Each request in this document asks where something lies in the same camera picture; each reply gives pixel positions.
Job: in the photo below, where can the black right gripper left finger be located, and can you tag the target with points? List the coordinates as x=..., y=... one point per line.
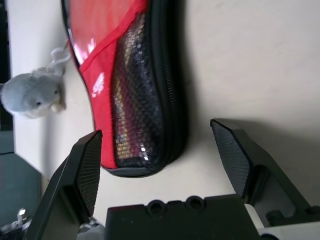
x=75, y=180

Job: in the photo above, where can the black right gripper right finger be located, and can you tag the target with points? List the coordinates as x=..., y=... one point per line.
x=237, y=160

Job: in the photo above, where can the red black paddle case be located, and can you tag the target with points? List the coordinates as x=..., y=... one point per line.
x=100, y=112

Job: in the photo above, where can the grey plush zipper charm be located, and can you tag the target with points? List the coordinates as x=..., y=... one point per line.
x=25, y=97

